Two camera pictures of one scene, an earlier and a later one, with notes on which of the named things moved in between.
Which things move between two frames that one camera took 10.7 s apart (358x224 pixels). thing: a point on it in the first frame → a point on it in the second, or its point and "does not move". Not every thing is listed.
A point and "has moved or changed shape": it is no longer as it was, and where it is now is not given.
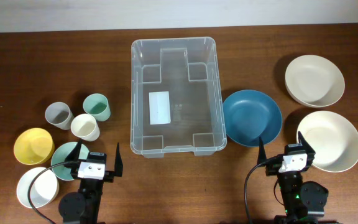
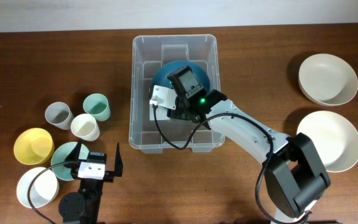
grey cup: [59, 114] does not move
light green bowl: [59, 155] does not move
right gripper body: [273, 168] → [181, 103]
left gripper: [109, 176] does not move
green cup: [97, 106] does not move
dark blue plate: [248, 114] → [161, 76]
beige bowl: [314, 81] has moved or changed shape
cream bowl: [336, 143] does not move
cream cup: [86, 127] does not move
